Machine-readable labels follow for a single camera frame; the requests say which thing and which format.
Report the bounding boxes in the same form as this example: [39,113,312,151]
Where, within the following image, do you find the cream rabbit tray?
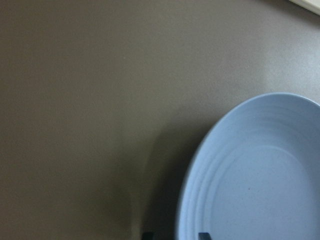
[290,0,320,15]

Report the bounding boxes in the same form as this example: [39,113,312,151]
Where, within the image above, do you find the blue plate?
[174,92,320,240]

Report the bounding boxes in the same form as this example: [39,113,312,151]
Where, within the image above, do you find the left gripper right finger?
[198,232,212,240]

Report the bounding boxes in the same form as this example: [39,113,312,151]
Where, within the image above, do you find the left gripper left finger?
[141,232,154,240]

